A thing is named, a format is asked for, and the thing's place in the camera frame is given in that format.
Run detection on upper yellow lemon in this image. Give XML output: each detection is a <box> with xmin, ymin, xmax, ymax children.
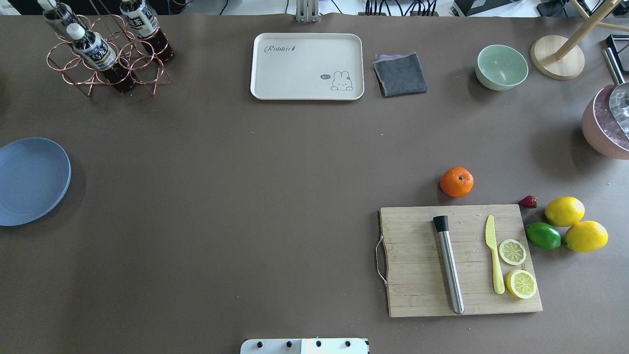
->
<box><xmin>544</xmin><ymin>196</ymin><xmax>585</xmax><ymax>227</ymax></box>

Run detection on cream rabbit tray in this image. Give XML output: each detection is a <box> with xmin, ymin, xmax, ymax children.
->
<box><xmin>250</xmin><ymin>33</ymin><xmax>364</xmax><ymax>100</ymax></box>

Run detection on red strawberry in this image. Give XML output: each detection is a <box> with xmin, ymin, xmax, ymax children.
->
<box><xmin>518</xmin><ymin>195</ymin><xmax>538</xmax><ymax>209</ymax></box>

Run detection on wooden cup stand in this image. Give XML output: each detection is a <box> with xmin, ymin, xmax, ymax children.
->
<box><xmin>530</xmin><ymin>0</ymin><xmax>629</xmax><ymax>80</ymax></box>

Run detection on yellow lemon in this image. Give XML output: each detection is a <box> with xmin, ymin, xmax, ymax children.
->
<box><xmin>544</xmin><ymin>196</ymin><xmax>585</xmax><ymax>227</ymax></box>
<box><xmin>564</xmin><ymin>220</ymin><xmax>608</xmax><ymax>252</ymax></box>

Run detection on copper wire bottle rack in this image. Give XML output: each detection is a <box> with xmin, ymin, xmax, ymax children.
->
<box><xmin>46</xmin><ymin>0</ymin><xmax>172</xmax><ymax>97</ymax></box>

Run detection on steel muddler black tip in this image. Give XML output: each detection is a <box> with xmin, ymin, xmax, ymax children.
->
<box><xmin>433</xmin><ymin>215</ymin><xmax>465</xmax><ymax>315</ymax></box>

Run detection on front tea bottle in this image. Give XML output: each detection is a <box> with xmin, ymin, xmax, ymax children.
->
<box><xmin>66</xmin><ymin>23</ymin><xmax>135</xmax><ymax>92</ymax></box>

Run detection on orange mandarin fruit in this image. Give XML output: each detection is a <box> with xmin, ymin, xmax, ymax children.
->
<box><xmin>439</xmin><ymin>166</ymin><xmax>474</xmax><ymax>198</ymax></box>

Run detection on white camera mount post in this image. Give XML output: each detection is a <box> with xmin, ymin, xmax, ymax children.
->
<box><xmin>240</xmin><ymin>338</ymin><xmax>370</xmax><ymax>354</ymax></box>

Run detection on lower yellow lemon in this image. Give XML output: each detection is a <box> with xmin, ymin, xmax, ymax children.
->
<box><xmin>564</xmin><ymin>220</ymin><xmax>608</xmax><ymax>252</ymax></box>

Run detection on grey folded cloth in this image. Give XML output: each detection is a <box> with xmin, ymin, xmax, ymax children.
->
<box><xmin>373</xmin><ymin>52</ymin><xmax>428</xmax><ymax>98</ymax></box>

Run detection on upper lemon slice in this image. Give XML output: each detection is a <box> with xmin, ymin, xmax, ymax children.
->
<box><xmin>497</xmin><ymin>239</ymin><xmax>527</xmax><ymax>266</ymax></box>

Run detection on pink ice bowl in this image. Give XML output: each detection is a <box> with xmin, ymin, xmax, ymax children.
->
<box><xmin>582</xmin><ymin>85</ymin><xmax>629</xmax><ymax>160</ymax></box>

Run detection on wooden cutting board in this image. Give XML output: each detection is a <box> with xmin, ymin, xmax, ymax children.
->
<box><xmin>379</xmin><ymin>204</ymin><xmax>543</xmax><ymax>318</ymax></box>

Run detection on back right tea bottle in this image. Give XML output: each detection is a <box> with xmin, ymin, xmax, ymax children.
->
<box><xmin>119</xmin><ymin>0</ymin><xmax>174</xmax><ymax>63</ymax></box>

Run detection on tea bottle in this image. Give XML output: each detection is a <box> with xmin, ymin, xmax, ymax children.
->
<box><xmin>66</xmin><ymin>23</ymin><xmax>135</xmax><ymax>92</ymax></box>
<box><xmin>38</xmin><ymin>0</ymin><xmax>84</xmax><ymax>38</ymax></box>
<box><xmin>119</xmin><ymin>0</ymin><xmax>174</xmax><ymax>63</ymax></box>

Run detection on lemon slice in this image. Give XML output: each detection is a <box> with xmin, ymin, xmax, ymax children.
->
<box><xmin>497</xmin><ymin>239</ymin><xmax>527</xmax><ymax>266</ymax></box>
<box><xmin>505</xmin><ymin>269</ymin><xmax>538</xmax><ymax>299</ymax></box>

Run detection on metal ice scoop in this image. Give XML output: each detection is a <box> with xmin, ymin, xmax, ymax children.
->
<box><xmin>603</xmin><ymin>47</ymin><xmax>629</xmax><ymax>138</ymax></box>

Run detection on back left tea bottle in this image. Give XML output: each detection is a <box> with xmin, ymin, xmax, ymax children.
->
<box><xmin>38</xmin><ymin>0</ymin><xmax>84</xmax><ymax>38</ymax></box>

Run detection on green lime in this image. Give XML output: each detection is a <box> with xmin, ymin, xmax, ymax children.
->
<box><xmin>525</xmin><ymin>222</ymin><xmax>562</xmax><ymax>250</ymax></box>

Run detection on blue round plate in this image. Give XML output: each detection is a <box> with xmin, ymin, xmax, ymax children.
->
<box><xmin>0</xmin><ymin>137</ymin><xmax>71</xmax><ymax>227</ymax></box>

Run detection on yellow plastic knife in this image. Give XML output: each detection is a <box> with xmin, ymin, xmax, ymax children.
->
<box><xmin>485</xmin><ymin>215</ymin><xmax>505</xmax><ymax>294</ymax></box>

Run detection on lower lemon slice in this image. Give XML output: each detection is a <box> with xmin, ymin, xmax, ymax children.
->
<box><xmin>505</xmin><ymin>269</ymin><xmax>538</xmax><ymax>299</ymax></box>

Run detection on mint green bowl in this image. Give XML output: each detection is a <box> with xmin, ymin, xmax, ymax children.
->
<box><xmin>475</xmin><ymin>44</ymin><xmax>529</xmax><ymax>90</ymax></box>

